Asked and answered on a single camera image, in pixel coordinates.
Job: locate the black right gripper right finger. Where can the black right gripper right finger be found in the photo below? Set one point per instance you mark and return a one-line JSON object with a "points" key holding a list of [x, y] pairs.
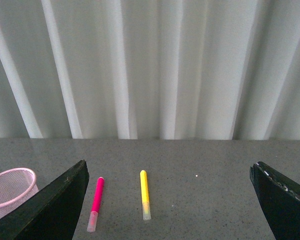
{"points": [[279, 199]]}

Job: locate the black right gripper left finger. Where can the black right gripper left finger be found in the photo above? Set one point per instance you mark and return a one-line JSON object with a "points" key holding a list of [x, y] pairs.
{"points": [[53, 212]]}

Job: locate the pink highlighter pen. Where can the pink highlighter pen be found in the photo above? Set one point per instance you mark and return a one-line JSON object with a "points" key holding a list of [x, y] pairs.
{"points": [[95, 208]]}

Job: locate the pink mesh cup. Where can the pink mesh cup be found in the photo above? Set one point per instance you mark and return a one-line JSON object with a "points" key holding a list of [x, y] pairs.
{"points": [[17, 185]]}

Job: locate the yellow highlighter pen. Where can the yellow highlighter pen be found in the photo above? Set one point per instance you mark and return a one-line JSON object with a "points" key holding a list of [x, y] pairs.
{"points": [[145, 199]]}

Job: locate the white curtain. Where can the white curtain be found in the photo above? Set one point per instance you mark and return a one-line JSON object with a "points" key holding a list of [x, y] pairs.
{"points": [[150, 69]]}

